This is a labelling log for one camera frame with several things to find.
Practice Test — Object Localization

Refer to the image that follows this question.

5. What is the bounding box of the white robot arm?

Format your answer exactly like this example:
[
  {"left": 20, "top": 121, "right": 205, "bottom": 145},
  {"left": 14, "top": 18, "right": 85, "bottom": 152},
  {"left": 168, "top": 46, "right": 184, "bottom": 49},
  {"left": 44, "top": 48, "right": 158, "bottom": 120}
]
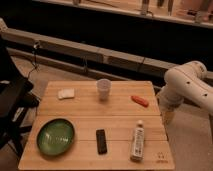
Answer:
[{"left": 157, "top": 61, "right": 213, "bottom": 124}]

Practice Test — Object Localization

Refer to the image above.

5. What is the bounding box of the green ceramic bowl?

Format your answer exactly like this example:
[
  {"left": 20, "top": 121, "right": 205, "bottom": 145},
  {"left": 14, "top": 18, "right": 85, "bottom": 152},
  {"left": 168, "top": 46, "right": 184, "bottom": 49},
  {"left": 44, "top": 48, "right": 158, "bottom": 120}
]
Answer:
[{"left": 36, "top": 118, "right": 75, "bottom": 156}]

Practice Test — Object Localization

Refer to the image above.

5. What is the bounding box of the orange carrot toy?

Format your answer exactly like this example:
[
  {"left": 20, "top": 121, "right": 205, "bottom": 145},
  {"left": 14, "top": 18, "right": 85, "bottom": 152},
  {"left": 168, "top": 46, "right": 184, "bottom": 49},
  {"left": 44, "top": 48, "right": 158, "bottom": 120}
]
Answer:
[{"left": 131, "top": 96, "right": 149, "bottom": 107}]

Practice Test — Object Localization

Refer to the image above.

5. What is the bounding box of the black remote control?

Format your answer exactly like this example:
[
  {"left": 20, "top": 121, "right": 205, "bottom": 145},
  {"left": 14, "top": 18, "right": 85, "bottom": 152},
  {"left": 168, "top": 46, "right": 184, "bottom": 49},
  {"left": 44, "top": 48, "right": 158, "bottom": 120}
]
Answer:
[{"left": 96, "top": 129, "right": 107, "bottom": 154}]

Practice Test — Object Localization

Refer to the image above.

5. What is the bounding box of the white glue bottle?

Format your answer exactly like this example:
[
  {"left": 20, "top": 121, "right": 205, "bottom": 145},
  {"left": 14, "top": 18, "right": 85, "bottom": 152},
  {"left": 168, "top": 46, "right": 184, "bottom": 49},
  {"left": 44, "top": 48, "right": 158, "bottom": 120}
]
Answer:
[{"left": 130, "top": 120, "right": 145, "bottom": 162}]

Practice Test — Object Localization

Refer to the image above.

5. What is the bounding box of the black chair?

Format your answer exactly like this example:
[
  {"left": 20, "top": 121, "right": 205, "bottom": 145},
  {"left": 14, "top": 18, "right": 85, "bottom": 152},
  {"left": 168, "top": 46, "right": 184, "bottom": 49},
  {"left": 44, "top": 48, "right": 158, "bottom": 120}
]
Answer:
[{"left": 0, "top": 37, "right": 39, "bottom": 157}]

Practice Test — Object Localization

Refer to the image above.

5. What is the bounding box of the black hanging cable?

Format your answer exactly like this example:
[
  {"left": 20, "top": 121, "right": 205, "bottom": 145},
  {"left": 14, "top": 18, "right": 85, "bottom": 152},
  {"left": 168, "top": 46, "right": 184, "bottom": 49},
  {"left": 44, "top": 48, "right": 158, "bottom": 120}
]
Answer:
[{"left": 27, "top": 40, "right": 41, "bottom": 81}]

